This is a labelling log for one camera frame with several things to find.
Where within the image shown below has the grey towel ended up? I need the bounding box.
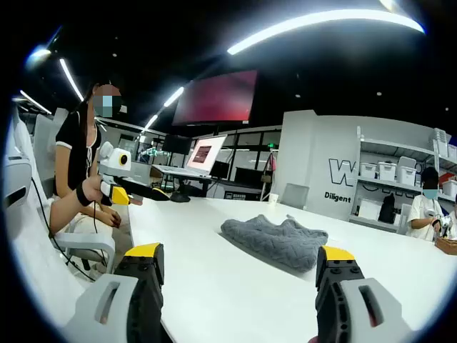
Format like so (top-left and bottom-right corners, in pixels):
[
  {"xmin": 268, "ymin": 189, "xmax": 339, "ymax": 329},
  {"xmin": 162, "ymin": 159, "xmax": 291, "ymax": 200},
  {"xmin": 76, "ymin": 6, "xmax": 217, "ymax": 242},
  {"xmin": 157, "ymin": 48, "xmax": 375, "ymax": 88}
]
[{"xmin": 220, "ymin": 213, "xmax": 329, "ymax": 274}]

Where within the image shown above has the open silver laptop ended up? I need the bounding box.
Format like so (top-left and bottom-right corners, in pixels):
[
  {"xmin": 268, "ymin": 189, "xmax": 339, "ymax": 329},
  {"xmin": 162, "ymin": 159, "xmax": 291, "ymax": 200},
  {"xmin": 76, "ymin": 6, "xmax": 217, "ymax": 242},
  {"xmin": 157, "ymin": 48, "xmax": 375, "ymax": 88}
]
[{"xmin": 151, "ymin": 134, "xmax": 229, "ymax": 178}]

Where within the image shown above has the person's left hand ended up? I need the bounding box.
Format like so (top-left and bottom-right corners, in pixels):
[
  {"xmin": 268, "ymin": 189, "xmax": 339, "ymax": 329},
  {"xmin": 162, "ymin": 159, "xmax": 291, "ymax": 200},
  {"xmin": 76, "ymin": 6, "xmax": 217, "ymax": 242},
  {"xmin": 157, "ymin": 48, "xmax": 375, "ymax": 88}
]
[{"xmin": 82, "ymin": 174, "xmax": 108, "ymax": 203}]

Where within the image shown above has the black monitor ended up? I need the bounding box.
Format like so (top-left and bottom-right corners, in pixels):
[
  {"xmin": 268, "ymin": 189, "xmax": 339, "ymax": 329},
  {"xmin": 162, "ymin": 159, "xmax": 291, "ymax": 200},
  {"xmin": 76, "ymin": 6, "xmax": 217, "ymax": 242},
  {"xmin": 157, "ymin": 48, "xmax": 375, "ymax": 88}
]
[{"xmin": 163, "ymin": 134, "xmax": 194, "ymax": 155}]

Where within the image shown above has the white office chair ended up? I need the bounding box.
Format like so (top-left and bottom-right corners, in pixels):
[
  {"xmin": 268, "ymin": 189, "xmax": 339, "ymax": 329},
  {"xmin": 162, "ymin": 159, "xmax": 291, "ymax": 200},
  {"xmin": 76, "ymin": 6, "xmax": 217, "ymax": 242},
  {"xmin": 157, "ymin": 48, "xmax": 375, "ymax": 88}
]
[{"xmin": 53, "ymin": 228, "xmax": 117, "ymax": 278}]

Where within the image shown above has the pale high-back chair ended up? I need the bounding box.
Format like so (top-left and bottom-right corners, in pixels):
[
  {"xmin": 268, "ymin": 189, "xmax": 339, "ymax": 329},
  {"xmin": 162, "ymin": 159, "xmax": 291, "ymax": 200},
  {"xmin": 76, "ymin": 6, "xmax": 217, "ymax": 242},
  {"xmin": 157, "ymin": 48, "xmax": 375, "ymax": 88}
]
[{"xmin": 34, "ymin": 108, "xmax": 69, "ymax": 187}]

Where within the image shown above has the large white box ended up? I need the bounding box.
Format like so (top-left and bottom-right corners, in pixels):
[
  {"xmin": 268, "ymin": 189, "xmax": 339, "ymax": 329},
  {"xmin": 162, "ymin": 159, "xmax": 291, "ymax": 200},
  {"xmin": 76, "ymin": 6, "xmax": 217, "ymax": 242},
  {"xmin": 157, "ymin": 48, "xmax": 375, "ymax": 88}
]
[{"xmin": 358, "ymin": 197, "xmax": 383, "ymax": 221}]

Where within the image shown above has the black bag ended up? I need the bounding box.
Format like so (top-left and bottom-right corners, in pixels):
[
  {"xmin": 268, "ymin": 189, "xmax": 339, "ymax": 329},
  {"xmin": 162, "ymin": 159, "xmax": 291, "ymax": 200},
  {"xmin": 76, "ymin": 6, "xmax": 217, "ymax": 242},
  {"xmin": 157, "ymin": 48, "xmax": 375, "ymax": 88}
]
[{"xmin": 377, "ymin": 194, "xmax": 396, "ymax": 224}]

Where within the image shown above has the grey chair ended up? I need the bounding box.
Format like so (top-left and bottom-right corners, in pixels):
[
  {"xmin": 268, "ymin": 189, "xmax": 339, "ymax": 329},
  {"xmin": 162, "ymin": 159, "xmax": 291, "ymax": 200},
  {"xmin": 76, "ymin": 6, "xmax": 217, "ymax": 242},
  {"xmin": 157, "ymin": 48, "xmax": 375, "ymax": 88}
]
[{"xmin": 281, "ymin": 182, "xmax": 310, "ymax": 210}]

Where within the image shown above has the white chest device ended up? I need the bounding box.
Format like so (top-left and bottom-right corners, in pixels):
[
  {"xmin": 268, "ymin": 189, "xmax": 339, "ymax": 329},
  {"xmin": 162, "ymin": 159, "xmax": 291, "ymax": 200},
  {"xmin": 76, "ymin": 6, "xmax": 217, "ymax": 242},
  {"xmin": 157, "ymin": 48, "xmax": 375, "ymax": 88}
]
[{"xmin": 2, "ymin": 156, "xmax": 36, "ymax": 229}]

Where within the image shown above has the person's white shirt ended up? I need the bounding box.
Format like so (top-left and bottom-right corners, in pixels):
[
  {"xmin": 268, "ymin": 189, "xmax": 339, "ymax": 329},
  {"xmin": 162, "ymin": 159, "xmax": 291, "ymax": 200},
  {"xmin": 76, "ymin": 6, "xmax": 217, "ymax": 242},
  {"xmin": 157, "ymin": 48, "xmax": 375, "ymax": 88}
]
[{"xmin": 3, "ymin": 110, "xmax": 94, "ymax": 322}]

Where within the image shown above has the large red hanging screen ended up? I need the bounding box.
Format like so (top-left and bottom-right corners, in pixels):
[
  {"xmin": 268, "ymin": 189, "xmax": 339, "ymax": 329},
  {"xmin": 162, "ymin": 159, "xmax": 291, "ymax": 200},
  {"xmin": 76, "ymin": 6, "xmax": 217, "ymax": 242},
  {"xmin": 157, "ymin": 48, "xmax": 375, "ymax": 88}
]
[{"xmin": 171, "ymin": 69, "xmax": 258, "ymax": 126}]

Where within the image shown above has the brown wooden tray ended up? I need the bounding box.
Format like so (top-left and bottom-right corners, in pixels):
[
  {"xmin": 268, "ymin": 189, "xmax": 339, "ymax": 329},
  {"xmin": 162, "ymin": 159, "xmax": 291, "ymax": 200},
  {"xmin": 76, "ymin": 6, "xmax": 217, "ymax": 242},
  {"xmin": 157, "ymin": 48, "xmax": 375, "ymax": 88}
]
[{"xmin": 434, "ymin": 236, "xmax": 457, "ymax": 257}]

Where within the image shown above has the row of white storage boxes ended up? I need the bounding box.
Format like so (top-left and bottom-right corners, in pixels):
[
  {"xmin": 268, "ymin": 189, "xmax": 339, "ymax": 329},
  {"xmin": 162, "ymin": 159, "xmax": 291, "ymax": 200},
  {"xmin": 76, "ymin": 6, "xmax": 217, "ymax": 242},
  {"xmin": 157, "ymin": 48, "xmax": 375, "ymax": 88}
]
[{"xmin": 358, "ymin": 127, "xmax": 457, "ymax": 199}]

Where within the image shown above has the grey metal shelf rack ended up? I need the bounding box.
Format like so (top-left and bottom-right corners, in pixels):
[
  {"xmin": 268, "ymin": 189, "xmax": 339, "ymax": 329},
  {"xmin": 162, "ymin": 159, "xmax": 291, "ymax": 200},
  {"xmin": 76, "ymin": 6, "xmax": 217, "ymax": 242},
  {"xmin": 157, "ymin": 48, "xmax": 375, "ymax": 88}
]
[{"xmin": 348, "ymin": 125, "xmax": 457, "ymax": 233}]

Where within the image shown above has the long ceiling light strip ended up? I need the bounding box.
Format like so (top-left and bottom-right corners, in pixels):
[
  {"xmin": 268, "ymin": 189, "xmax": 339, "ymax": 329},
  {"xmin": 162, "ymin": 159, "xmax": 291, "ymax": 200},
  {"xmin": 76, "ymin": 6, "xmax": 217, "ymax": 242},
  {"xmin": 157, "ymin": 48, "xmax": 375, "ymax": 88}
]
[{"xmin": 227, "ymin": 9, "xmax": 426, "ymax": 56}]

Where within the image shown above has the black wrist strap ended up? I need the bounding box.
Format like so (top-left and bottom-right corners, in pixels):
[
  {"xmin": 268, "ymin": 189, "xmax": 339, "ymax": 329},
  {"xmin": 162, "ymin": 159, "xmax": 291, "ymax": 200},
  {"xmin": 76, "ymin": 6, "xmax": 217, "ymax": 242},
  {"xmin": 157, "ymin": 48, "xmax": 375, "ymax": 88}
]
[{"xmin": 75, "ymin": 184, "xmax": 94, "ymax": 207}]

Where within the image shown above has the black cable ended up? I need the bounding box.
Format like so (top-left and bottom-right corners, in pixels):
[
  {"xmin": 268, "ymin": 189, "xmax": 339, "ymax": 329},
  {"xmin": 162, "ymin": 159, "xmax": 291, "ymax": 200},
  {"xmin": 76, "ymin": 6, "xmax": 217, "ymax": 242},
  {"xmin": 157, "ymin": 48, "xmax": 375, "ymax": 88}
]
[{"xmin": 31, "ymin": 177, "xmax": 108, "ymax": 283}]

